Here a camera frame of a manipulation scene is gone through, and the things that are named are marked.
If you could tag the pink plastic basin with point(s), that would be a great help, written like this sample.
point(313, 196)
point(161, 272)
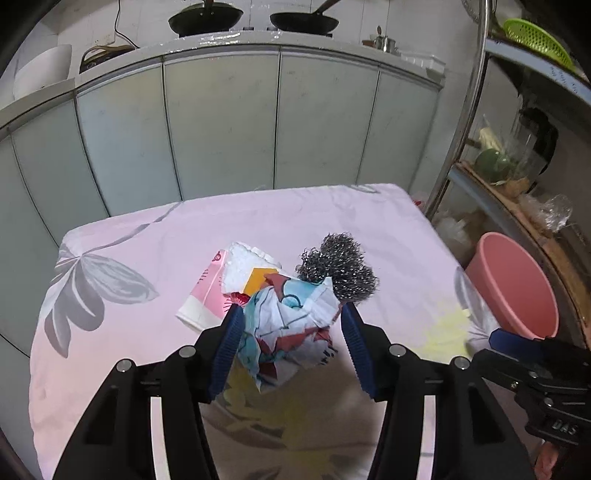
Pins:
point(514, 287)

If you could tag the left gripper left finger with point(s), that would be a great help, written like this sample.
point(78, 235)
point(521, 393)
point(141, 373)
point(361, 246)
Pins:
point(229, 336)

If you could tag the pink white paper package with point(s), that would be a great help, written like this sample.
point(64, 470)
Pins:
point(234, 275)

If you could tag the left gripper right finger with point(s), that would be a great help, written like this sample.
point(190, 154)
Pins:
point(369, 348)

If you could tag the cardboard shelf liner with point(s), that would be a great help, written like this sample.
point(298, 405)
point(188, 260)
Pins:
point(564, 257)

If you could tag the steel wool scrubber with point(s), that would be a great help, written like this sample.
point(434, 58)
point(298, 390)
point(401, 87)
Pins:
point(342, 259)

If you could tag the white bag under shelf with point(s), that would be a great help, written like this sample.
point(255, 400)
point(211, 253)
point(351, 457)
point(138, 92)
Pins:
point(459, 233)

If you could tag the clear plastic bag shelf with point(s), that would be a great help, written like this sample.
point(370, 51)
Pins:
point(548, 216)

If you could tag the clear vegetable container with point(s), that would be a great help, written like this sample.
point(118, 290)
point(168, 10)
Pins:
point(502, 159)

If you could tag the pink floral tablecloth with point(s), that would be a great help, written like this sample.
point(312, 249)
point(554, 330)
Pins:
point(142, 285)

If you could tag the black frying pan right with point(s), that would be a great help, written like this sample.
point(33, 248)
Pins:
point(314, 23)

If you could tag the green plastic colander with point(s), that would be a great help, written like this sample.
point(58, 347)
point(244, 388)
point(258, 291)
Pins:
point(537, 39)

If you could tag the white kitchen cabinet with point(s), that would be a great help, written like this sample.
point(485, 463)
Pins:
point(198, 117)

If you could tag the black wok left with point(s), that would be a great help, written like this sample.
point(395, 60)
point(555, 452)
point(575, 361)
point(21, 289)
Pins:
point(203, 18)

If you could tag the metal shelf rack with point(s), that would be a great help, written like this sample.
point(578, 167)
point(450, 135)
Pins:
point(505, 78)

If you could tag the steel kettle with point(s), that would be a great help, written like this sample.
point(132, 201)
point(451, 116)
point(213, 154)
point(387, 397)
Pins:
point(381, 41)

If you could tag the colourful cartoon wrapper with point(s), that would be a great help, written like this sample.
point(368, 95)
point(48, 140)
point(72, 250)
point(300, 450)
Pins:
point(287, 329)

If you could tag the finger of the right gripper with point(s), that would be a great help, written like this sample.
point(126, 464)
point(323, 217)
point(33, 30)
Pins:
point(517, 341)
point(508, 364)

